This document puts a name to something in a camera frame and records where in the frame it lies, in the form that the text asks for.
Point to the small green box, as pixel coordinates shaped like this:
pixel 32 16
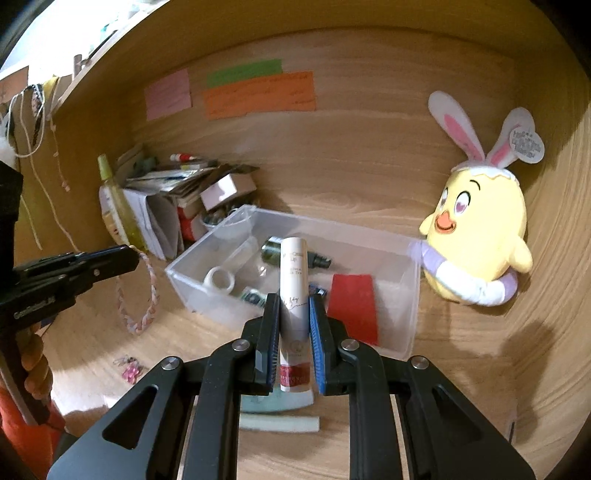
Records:
pixel 148 165

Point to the pink hair clip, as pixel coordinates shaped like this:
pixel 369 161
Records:
pixel 131 371

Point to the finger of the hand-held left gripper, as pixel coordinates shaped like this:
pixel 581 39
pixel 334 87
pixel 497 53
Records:
pixel 111 266
pixel 55 264

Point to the white tape roll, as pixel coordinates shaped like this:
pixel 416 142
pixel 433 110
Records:
pixel 218 279

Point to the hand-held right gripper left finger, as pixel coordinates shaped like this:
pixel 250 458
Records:
pixel 268 346

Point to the red box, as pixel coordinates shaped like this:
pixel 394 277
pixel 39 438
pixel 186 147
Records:
pixel 190 226

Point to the orange paper note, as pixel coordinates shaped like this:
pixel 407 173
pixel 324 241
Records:
pixel 258 97

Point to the folded white paper leaflet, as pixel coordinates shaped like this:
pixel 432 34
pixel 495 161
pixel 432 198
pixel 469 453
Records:
pixel 154 221

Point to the dark green pump bottle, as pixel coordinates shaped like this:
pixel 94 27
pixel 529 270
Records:
pixel 272 249

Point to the clear plastic bin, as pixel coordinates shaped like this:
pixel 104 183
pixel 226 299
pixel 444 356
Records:
pixel 392 295

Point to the white bowl of marbles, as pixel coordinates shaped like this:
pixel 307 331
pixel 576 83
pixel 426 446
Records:
pixel 217 220

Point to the red card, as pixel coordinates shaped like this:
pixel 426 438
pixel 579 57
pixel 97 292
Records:
pixel 353 304

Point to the green paper strip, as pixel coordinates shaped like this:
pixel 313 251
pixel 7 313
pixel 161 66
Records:
pixel 244 74

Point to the wooden shelf board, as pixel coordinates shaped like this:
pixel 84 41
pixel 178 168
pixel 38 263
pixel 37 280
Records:
pixel 277 18

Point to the stack of books and papers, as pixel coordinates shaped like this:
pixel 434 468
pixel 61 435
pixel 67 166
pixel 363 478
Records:
pixel 184 180

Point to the person's left hand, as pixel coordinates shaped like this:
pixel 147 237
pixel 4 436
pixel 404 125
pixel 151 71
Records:
pixel 38 369

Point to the pink paper note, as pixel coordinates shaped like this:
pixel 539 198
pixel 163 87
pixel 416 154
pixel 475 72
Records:
pixel 168 94

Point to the red and white pen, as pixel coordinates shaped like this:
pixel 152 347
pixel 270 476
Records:
pixel 184 157

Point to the person's left forearm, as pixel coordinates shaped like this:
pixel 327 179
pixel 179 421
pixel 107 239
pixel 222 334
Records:
pixel 18 429

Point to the white tube green print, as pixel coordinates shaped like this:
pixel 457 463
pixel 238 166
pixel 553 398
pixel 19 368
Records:
pixel 107 217

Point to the pink lip tint tube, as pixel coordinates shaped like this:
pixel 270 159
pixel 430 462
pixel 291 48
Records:
pixel 294 286

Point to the yellow chick plush toy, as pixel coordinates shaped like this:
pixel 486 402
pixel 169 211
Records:
pixel 485 221

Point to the green block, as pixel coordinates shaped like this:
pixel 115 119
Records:
pixel 252 297

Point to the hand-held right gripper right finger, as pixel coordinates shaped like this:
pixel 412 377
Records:
pixel 321 346

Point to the pale green marker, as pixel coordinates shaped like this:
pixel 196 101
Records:
pixel 277 423

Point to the yellow spray bottle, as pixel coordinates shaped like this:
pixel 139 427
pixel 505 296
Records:
pixel 117 207

